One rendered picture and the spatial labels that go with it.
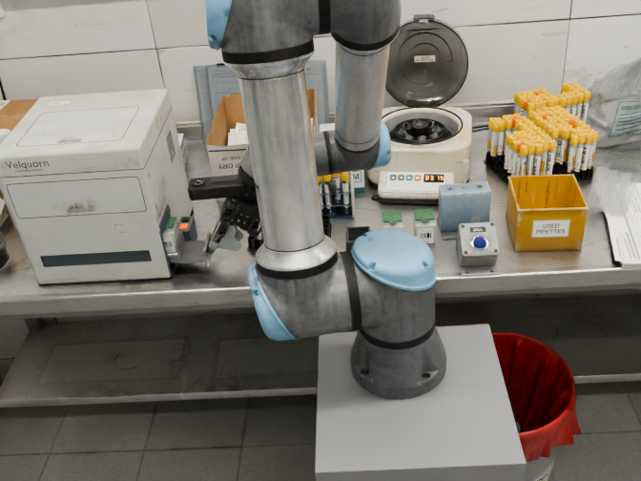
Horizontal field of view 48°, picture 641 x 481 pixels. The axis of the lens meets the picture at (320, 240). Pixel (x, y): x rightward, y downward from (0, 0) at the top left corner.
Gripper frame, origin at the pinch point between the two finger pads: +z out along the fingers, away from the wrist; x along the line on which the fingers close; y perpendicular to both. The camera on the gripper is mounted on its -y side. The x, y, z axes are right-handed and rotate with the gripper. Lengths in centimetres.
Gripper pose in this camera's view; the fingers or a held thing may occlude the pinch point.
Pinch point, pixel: (210, 245)
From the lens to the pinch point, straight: 147.8
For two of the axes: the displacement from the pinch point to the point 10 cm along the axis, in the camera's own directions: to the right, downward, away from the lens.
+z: -4.3, 7.4, 5.2
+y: 9.0, 3.6, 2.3
